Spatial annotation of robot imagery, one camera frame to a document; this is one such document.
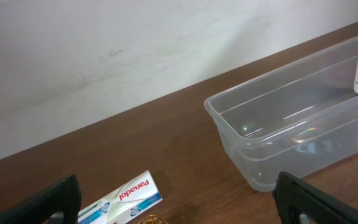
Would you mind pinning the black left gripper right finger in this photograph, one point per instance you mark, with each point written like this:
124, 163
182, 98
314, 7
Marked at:
299, 202

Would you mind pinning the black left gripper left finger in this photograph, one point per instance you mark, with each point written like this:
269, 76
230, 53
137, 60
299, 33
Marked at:
59, 203

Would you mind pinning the gold lid balm jar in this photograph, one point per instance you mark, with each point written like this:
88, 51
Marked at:
153, 219

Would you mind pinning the clear plastic container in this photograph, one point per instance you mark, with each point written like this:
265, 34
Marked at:
298, 118

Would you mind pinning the white blue Panadol box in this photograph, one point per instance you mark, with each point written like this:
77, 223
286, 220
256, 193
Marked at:
123, 204

